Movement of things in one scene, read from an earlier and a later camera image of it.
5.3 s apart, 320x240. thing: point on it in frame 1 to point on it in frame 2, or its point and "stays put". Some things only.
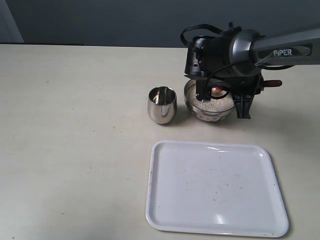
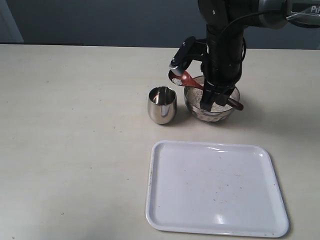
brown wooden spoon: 266,83 to 186,80
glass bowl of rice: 212,110 stays put
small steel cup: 162,104 stays put
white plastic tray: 214,188 stays put
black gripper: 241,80 to 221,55
